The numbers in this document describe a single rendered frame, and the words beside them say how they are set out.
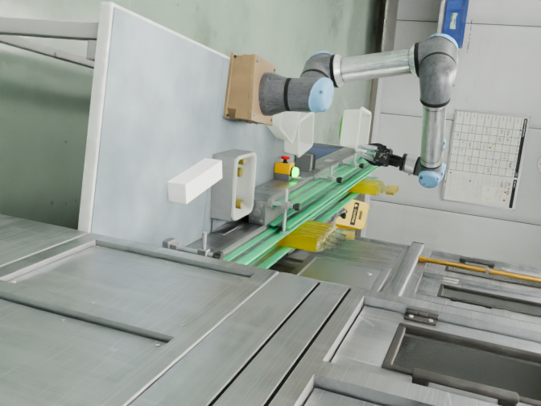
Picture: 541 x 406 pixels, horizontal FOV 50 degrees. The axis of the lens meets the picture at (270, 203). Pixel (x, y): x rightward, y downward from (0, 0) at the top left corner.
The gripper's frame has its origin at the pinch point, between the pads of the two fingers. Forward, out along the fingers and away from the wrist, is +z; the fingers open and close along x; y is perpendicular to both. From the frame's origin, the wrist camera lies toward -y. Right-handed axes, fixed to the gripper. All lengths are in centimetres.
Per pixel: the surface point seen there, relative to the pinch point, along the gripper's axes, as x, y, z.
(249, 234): 37, 49, 18
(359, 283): 47, 24, -20
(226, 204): 28, 57, 26
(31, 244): 34, 136, 35
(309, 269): 49, 20, 1
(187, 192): 22, 85, 27
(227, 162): 14, 59, 29
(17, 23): -12, 117, 70
